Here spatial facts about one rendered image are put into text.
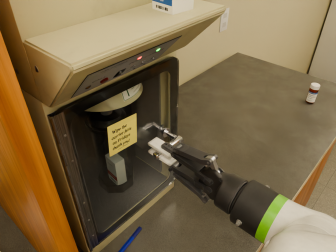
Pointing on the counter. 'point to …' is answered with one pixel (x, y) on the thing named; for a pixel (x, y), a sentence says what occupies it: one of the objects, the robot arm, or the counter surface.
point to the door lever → (168, 142)
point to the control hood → (109, 44)
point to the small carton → (172, 6)
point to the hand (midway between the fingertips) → (163, 151)
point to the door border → (80, 195)
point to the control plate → (93, 79)
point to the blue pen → (130, 239)
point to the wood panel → (27, 171)
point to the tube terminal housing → (83, 10)
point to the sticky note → (122, 134)
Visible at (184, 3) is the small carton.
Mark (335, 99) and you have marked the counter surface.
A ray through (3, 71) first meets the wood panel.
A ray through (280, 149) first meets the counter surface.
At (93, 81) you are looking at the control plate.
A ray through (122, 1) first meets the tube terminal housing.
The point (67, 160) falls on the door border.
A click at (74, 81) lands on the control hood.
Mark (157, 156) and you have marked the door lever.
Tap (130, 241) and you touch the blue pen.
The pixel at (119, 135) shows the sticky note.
